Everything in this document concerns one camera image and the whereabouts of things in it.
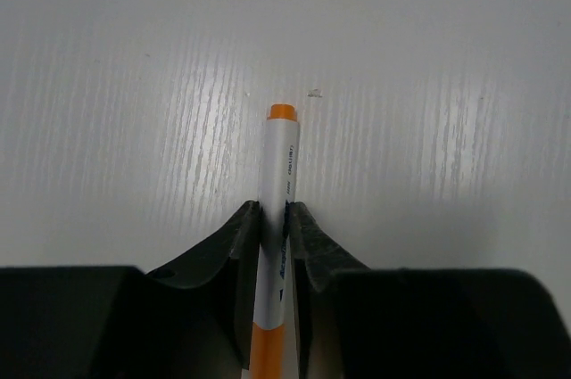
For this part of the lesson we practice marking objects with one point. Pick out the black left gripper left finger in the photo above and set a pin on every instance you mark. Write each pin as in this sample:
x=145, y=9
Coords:
x=189, y=318

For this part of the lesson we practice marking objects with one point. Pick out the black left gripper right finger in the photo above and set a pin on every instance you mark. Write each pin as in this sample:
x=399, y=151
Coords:
x=353, y=321

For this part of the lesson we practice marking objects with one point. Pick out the orange capped white marker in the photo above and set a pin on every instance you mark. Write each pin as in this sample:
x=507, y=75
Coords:
x=277, y=191

